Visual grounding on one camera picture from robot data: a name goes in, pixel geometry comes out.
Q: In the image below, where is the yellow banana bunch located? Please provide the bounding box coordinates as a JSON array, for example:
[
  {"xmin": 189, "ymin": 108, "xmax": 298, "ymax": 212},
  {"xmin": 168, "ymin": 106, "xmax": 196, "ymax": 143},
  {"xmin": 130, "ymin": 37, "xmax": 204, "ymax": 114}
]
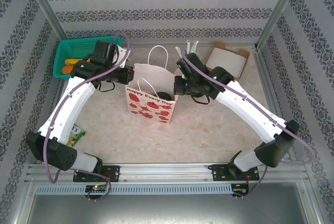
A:
[{"xmin": 64, "ymin": 58, "xmax": 91, "ymax": 66}]

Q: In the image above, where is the aluminium side rail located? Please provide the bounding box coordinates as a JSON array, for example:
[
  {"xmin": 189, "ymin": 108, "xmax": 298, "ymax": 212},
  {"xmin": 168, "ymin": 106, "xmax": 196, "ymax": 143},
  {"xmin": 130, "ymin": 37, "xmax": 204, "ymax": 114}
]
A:
[
  {"xmin": 35, "ymin": 77, "xmax": 66, "ymax": 164},
  {"xmin": 252, "ymin": 45, "xmax": 307, "ymax": 166}
]

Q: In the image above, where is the red white paper gift bag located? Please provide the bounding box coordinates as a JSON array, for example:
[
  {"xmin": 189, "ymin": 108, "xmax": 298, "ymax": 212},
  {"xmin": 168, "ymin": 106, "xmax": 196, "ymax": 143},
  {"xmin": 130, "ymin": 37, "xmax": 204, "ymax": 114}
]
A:
[{"xmin": 126, "ymin": 45, "xmax": 180, "ymax": 125}]

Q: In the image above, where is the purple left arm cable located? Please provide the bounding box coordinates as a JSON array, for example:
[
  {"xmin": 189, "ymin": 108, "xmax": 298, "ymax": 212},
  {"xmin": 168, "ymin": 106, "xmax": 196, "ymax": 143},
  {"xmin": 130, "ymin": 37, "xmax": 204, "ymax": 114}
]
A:
[{"xmin": 44, "ymin": 32, "xmax": 132, "ymax": 203}]

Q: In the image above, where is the grey metal panel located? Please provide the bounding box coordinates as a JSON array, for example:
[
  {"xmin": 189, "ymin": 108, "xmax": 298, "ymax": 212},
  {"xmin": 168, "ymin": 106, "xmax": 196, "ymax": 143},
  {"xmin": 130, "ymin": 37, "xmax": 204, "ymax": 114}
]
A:
[{"xmin": 15, "ymin": 195, "xmax": 322, "ymax": 224}]

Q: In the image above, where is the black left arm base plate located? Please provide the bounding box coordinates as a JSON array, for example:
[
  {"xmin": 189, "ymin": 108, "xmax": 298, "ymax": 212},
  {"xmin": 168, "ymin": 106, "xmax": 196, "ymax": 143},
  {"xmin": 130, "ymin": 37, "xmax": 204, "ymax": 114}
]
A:
[{"xmin": 73, "ymin": 165, "xmax": 121, "ymax": 183}]

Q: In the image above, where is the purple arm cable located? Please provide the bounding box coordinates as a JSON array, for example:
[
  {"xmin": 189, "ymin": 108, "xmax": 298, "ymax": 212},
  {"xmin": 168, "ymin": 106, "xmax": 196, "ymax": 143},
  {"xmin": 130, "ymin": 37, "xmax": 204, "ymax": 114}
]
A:
[
  {"xmin": 44, "ymin": 32, "xmax": 132, "ymax": 203},
  {"xmin": 181, "ymin": 53, "xmax": 316, "ymax": 200}
]

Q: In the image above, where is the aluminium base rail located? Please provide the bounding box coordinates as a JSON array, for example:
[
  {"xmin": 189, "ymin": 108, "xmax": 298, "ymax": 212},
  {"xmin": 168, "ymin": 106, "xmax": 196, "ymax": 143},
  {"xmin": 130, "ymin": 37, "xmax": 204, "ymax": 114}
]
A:
[{"xmin": 25, "ymin": 162, "xmax": 310, "ymax": 183}]

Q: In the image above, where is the slotted grey cable duct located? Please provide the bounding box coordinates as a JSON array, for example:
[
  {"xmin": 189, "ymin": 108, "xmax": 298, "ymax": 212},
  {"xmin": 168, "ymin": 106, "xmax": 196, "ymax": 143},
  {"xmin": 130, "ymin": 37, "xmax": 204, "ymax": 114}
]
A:
[{"xmin": 35, "ymin": 184, "xmax": 233, "ymax": 196}]

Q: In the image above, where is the green candy bag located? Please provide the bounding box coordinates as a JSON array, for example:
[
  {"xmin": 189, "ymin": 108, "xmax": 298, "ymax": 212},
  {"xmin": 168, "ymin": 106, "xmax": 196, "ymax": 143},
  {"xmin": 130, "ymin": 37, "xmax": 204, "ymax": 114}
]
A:
[{"xmin": 65, "ymin": 124, "xmax": 87, "ymax": 148}]

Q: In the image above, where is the white napkin stack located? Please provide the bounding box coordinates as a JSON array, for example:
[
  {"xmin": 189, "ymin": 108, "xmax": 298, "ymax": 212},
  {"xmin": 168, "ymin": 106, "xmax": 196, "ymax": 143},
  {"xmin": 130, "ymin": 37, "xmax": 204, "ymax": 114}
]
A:
[{"xmin": 208, "ymin": 49, "xmax": 248, "ymax": 77}]

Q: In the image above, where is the brown cardboard tray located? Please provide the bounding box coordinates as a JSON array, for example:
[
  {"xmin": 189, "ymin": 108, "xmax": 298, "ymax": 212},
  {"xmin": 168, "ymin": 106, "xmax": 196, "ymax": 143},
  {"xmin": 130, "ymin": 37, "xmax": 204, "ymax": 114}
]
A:
[{"xmin": 206, "ymin": 41, "xmax": 251, "ymax": 81}]

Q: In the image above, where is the small controller board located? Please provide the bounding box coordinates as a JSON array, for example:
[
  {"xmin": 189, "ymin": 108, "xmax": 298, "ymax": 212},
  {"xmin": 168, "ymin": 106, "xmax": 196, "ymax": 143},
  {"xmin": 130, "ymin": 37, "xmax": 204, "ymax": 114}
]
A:
[
  {"xmin": 232, "ymin": 183, "xmax": 250, "ymax": 196},
  {"xmin": 85, "ymin": 184, "xmax": 108, "ymax": 193}
]

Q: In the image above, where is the aluminium frame post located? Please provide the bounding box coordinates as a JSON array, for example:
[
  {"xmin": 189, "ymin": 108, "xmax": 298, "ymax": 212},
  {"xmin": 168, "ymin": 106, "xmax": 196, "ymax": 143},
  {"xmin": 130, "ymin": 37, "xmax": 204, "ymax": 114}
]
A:
[
  {"xmin": 254, "ymin": 0, "xmax": 305, "ymax": 50},
  {"xmin": 22, "ymin": 0, "xmax": 67, "ymax": 45}
]

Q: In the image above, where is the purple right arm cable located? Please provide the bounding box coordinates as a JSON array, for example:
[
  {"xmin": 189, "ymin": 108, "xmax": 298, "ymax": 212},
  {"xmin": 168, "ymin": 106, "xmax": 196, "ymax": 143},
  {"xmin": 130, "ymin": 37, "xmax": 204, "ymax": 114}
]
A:
[{"xmin": 181, "ymin": 53, "xmax": 316, "ymax": 200}]

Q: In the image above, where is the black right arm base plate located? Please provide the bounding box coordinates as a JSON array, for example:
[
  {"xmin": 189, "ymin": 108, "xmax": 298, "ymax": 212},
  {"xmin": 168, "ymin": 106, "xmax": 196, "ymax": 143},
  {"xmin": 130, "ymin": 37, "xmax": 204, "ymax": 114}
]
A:
[{"xmin": 211, "ymin": 163, "xmax": 260, "ymax": 182}]

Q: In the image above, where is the black left camera cable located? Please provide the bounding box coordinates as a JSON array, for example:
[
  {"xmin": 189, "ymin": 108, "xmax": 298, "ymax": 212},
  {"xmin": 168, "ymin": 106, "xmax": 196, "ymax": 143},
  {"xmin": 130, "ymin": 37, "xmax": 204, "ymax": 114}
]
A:
[{"xmin": 98, "ymin": 80, "xmax": 116, "ymax": 92}]

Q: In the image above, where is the black camera cable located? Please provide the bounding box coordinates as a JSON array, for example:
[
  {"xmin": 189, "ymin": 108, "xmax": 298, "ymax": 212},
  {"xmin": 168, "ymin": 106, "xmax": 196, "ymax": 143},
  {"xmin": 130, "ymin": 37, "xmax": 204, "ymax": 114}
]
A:
[
  {"xmin": 191, "ymin": 95, "xmax": 211, "ymax": 105},
  {"xmin": 98, "ymin": 80, "xmax": 116, "ymax": 92}
]

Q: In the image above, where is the teal plastic basket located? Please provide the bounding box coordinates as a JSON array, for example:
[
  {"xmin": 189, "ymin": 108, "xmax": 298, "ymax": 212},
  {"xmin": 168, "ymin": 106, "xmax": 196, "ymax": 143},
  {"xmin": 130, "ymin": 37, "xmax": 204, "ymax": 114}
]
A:
[{"xmin": 53, "ymin": 36, "xmax": 123, "ymax": 80}]

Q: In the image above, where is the black right camera cable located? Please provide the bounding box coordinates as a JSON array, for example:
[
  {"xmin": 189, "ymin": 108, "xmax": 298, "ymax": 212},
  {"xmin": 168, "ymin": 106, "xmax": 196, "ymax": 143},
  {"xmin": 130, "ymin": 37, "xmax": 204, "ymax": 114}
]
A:
[{"xmin": 191, "ymin": 95, "xmax": 211, "ymax": 105}]

